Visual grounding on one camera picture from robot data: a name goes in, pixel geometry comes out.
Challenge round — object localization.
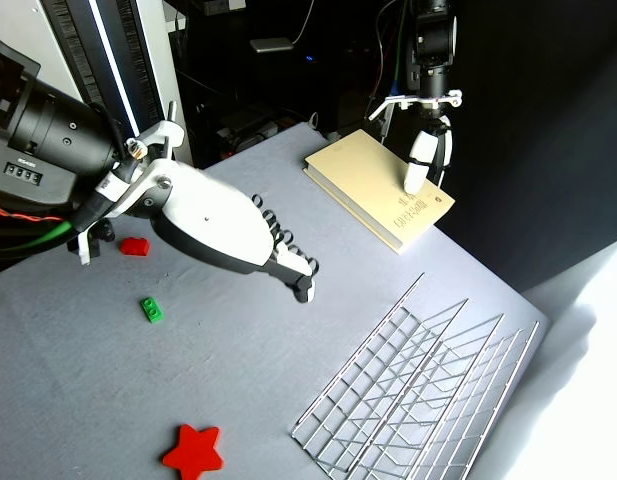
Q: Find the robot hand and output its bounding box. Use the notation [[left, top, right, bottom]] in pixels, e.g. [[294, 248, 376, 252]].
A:
[[150, 160, 320, 305], [402, 116, 455, 196]]

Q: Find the beige book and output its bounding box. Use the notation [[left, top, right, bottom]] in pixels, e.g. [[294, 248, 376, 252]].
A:
[[302, 128, 457, 256]]

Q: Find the small red toy block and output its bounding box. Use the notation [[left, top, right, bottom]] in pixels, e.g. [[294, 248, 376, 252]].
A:
[[119, 236, 152, 257]]

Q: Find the green toy brick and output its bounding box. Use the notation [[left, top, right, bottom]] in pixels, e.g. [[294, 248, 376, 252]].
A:
[[139, 296, 167, 324]]

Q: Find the grey table cloth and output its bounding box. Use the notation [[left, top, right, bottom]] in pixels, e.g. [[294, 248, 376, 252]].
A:
[[0, 122, 554, 480]]

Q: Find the silver flat box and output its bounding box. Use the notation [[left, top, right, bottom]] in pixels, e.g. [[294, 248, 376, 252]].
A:
[[250, 37, 294, 55]]

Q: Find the red toy star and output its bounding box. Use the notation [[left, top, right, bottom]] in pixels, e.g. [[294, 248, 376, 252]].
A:
[[161, 423, 225, 480]]

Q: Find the white lift column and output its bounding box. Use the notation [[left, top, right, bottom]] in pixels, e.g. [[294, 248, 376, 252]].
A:
[[0, 0, 194, 166]]

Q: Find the green cable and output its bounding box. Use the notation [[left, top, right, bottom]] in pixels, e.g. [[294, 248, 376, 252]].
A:
[[391, 0, 407, 96], [0, 219, 74, 254]]

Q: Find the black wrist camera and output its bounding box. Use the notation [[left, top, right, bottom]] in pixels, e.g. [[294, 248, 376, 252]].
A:
[[67, 219, 117, 266]]

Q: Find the white cable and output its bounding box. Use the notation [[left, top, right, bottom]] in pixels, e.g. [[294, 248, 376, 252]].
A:
[[290, 0, 318, 45]]

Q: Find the red cable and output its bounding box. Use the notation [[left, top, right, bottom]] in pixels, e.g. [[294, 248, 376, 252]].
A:
[[0, 196, 64, 224]]

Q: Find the wire dish rack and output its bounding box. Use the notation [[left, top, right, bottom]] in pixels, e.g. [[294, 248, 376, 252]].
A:
[[290, 272, 542, 480]]

